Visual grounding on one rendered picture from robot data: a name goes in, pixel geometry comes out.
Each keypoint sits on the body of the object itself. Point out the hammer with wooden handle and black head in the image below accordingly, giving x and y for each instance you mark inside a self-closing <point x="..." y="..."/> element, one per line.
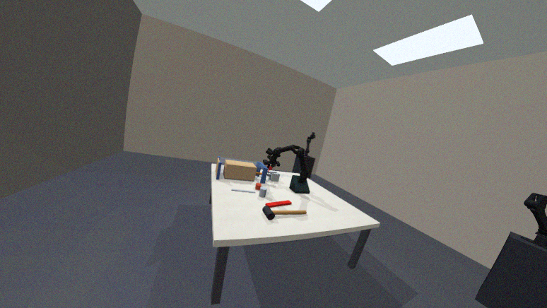
<point x="271" y="214"/>

